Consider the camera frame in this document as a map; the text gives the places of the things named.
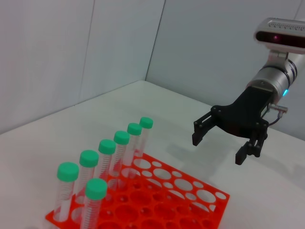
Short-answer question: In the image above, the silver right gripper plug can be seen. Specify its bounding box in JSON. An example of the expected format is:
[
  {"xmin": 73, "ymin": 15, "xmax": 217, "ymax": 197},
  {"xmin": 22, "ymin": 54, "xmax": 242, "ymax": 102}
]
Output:
[{"xmin": 266, "ymin": 102, "xmax": 289, "ymax": 117}]

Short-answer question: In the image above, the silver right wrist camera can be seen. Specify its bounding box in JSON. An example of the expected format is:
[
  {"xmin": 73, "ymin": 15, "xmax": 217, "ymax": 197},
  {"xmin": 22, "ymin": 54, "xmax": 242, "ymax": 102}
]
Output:
[{"xmin": 253, "ymin": 17, "xmax": 305, "ymax": 54}]

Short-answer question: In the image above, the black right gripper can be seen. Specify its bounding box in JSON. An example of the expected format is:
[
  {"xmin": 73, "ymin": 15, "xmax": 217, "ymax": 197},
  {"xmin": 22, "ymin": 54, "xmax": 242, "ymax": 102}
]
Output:
[{"xmin": 192, "ymin": 86, "xmax": 275, "ymax": 166}]

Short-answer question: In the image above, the clear test tube green cap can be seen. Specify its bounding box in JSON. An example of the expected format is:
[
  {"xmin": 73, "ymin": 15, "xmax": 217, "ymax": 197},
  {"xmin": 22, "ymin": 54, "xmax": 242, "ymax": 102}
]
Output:
[
  {"xmin": 109, "ymin": 130, "xmax": 131, "ymax": 177},
  {"xmin": 95, "ymin": 139, "xmax": 117, "ymax": 190},
  {"xmin": 133, "ymin": 116, "xmax": 154, "ymax": 158},
  {"xmin": 122, "ymin": 123, "xmax": 142, "ymax": 167},
  {"xmin": 80, "ymin": 178, "xmax": 108, "ymax": 229},
  {"xmin": 73, "ymin": 149, "xmax": 100, "ymax": 205},
  {"xmin": 52, "ymin": 162, "xmax": 80, "ymax": 222}
]

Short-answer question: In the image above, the orange plastic test tube rack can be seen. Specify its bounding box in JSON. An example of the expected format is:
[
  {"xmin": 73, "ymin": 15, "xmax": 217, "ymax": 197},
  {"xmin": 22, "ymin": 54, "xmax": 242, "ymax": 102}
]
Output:
[{"xmin": 45, "ymin": 152, "xmax": 231, "ymax": 229}]

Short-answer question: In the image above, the thin black right gripper cable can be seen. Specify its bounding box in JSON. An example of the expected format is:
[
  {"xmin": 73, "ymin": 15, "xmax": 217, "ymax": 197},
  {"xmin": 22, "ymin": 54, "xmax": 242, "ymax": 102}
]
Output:
[{"xmin": 262, "ymin": 111, "xmax": 284, "ymax": 126}]

